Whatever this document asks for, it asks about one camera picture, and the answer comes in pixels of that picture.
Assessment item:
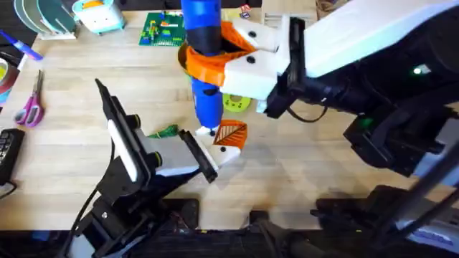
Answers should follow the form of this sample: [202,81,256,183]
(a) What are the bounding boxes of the white rack with plates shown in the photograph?
[13,0,78,41]

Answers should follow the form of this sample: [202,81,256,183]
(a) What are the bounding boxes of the black upright wrist plate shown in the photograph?
[94,77,152,184]

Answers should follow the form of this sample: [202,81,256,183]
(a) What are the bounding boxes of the blue electric screwdriver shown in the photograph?
[180,0,225,138]

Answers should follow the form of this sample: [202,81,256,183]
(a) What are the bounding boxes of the green disc with holes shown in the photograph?
[222,93,252,114]

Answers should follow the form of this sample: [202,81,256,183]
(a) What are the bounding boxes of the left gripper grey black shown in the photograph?
[96,113,249,206]

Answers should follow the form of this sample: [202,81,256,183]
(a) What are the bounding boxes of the blue marker pen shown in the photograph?
[0,29,44,62]

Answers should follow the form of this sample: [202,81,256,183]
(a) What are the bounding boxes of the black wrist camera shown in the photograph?
[264,73,306,120]

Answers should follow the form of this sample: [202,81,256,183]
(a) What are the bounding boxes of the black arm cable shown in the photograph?
[56,139,116,258]

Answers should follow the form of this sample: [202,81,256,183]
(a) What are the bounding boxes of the pale blue toy appliance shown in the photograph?
[71,0,127,35]

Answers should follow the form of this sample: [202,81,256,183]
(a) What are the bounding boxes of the green toy vegetable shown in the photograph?
[146,123,180,140]

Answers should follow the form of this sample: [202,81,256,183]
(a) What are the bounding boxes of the black keypad device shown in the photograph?
[0,128,27,186]

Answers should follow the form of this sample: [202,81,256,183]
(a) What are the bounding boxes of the purple handled scissors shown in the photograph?
[13,69,46,128]

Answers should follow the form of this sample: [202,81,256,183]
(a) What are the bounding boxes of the pale wooden box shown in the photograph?
[260,0,318,28]

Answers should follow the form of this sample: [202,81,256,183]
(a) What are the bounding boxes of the tape roll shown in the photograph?
[0,57,21,105]

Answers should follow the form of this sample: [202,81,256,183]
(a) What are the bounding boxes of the black camera cable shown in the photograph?
[285,104,329,124]

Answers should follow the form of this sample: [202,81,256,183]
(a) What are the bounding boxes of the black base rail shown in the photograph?
[0,227,459,258]

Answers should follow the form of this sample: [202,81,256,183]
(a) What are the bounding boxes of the green board with toy blocks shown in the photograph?
[138,11,187,47]

